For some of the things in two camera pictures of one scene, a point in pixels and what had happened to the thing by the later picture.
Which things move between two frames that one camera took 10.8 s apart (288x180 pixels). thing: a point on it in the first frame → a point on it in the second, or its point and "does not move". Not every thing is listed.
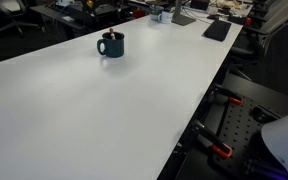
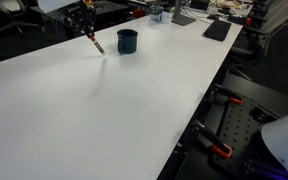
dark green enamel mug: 114,48 → 127,41
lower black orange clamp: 215,142 does not move
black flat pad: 217,30 does not move
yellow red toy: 89,3 does not move
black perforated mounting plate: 241,129 does not move
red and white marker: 112,34 → 96,43
